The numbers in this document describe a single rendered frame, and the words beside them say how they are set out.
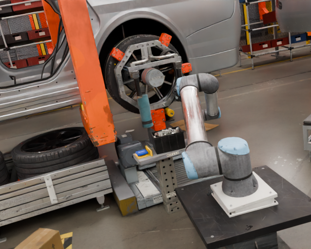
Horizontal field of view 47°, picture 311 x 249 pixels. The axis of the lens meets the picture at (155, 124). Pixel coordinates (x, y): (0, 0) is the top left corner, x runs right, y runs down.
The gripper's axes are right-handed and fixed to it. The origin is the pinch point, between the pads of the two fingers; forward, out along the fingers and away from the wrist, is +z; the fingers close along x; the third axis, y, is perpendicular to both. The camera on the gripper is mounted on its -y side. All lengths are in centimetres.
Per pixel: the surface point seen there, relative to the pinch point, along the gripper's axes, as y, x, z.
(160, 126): 0.0, -29.3, -8.0
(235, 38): 22, 72, 9
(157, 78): -29.2, 0.8, -21.5
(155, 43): -41.4, 23.9, -7.3
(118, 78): -52, -15, -7
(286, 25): 135, 168, 134
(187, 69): -6.5, 22.2, -7.0
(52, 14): -116, 15, 230
